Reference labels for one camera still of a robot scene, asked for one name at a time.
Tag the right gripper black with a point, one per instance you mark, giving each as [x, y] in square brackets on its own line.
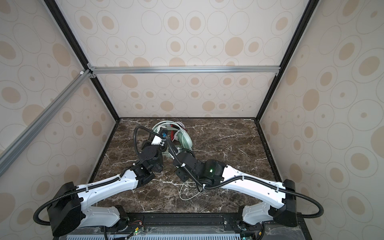
[179, 176]

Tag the green headphones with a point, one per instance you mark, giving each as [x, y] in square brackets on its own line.
[184, 140]

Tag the white black headphones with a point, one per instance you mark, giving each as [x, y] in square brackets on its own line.
[177, 127]

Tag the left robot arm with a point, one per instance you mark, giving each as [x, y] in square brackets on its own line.
[73, 206]

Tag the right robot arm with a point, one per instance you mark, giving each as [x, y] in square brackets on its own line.
[278, 200]

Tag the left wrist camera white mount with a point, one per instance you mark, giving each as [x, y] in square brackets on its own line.
[160, 137]

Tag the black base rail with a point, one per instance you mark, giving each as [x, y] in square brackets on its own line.
[183, 226]

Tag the horizontal aluminium frame bar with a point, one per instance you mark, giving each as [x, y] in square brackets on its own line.
[185, 70]

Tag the left diagonal aluminium frame bar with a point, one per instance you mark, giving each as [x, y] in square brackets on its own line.
[22, 141]

